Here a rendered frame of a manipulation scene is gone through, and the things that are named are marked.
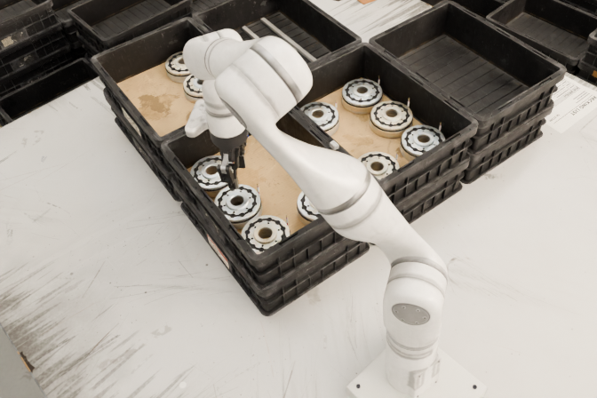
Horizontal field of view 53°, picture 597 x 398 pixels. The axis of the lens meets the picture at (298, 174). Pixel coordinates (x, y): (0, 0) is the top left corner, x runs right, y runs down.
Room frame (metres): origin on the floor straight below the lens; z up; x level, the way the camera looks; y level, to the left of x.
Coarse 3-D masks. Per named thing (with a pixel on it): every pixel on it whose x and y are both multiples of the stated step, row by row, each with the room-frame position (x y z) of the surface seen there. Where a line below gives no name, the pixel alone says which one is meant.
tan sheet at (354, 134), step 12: (336, 96) 1.18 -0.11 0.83; (384, 96) 1.17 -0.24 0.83; (348, 120) 1.09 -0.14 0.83; (360, 120) 1.08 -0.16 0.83; (336, 132) 1.05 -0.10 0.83; (348, 132) 1.04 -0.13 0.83; (360, 132) 1.04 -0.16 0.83; (372, 132) 1.04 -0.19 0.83; (348, 144) 1.00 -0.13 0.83; (360, 144) 1.00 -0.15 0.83; (372, 144) 1.00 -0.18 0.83; (384, 144) 1.00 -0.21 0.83; (396, 144) 0.99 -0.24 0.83
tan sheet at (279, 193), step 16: (256, 144) 1.03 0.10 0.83; (256, 160) 0.97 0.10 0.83; (272, 160) 0.97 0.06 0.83; (240, 176) 0.93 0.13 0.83; (256, 176) 0.92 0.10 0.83; (272, 176) 0.92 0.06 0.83; (288, 176) 0.92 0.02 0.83; (272, 192) 0.87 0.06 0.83; (288, 192) 0.87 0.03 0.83; (272, 208) 0.83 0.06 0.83; (288, 208) 0.82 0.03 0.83; (288, 224) 0.78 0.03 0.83
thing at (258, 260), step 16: (288, 112) 1.02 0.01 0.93; (304, 128) 0.97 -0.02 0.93; (320, 144) 0.92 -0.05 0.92; (192, 176) 0.85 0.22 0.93; (208, 208) 0.77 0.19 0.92; (224, 224) 0.72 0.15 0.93; (320, 224) 0.70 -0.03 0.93; (240, 240) 0.67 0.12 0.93; (288, 240) 0.67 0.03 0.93; (304, 240) 0.68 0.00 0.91; (256, 256) 0.63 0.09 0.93; (272, 256) 0.64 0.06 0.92
